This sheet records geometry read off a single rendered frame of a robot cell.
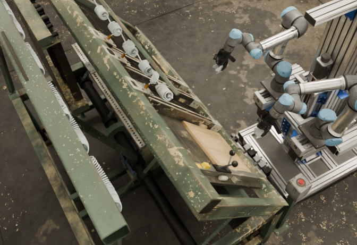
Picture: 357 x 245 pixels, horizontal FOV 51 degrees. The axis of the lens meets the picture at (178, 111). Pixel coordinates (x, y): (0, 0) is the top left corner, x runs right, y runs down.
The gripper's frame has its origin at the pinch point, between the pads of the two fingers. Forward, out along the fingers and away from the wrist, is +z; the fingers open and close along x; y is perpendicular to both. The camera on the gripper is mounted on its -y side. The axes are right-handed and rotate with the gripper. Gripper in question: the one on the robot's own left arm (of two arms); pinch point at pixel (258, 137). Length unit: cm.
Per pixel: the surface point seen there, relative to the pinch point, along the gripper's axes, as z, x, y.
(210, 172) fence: 7.7, 41.3, 26.6
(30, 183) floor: 206, -44, 134
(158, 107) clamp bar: 7, 10, 67
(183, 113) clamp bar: 16, -8, 48
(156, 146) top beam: -7, 58, 63
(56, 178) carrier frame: 119, 3, 107
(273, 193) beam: 37, 0, -36
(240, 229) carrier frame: 63, 21, -26
